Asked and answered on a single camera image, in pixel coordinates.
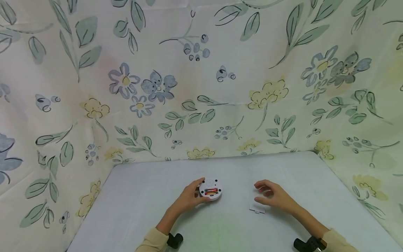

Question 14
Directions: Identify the person's right hand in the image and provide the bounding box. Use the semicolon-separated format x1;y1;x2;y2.
254;180;299;214

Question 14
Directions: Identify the person's left hand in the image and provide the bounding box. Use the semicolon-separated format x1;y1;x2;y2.
176;177;211;213

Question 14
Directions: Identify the round white device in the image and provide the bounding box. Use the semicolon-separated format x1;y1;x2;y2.
198;178;223;201

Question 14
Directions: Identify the person's right forearm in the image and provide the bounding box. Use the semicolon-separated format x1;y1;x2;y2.
292;206;358;252

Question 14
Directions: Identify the person's left forearm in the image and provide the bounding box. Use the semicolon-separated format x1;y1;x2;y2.
135;205;185;252

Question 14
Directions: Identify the black wrist band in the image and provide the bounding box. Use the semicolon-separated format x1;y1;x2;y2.
293;236;327;252
167;233;184;249

